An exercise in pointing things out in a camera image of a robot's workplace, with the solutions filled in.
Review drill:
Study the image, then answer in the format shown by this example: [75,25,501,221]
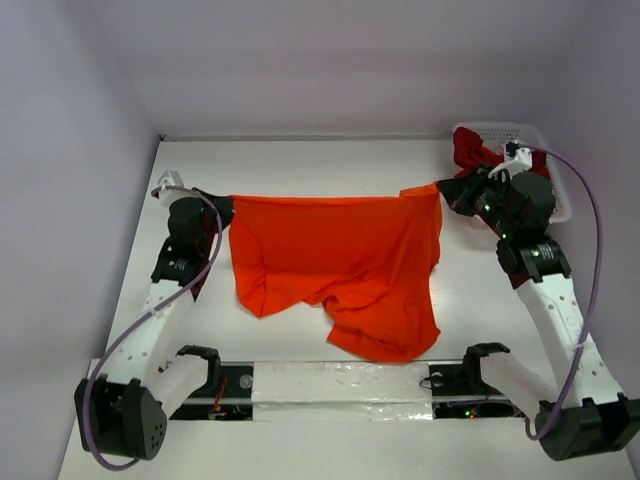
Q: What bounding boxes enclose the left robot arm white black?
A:
[74,186,234,471]

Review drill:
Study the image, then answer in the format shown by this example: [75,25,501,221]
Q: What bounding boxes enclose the dark red t shirt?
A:
[453,127,551,180]

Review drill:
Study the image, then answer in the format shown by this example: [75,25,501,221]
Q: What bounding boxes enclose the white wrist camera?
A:
[151,170,184,208]
[489,141,533,179]

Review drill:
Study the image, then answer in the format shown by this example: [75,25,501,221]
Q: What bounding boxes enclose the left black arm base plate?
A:
[170,363,254,421]

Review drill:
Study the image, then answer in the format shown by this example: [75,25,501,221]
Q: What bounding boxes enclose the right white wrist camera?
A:
[489,141,533,179]

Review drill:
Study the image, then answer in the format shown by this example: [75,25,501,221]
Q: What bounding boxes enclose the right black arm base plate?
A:
[420,363,524,420]

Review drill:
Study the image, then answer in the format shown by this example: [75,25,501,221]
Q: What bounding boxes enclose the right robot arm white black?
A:
[436,165,639,461]

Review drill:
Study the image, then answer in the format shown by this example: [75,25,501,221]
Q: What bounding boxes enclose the white plastic basket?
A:
[452,121,572,225]

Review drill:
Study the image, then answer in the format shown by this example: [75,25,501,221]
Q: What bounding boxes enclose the orange t shirt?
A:
[229,184,443,363]

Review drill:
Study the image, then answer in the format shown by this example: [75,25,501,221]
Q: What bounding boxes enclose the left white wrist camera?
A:
[151,170,184,208]

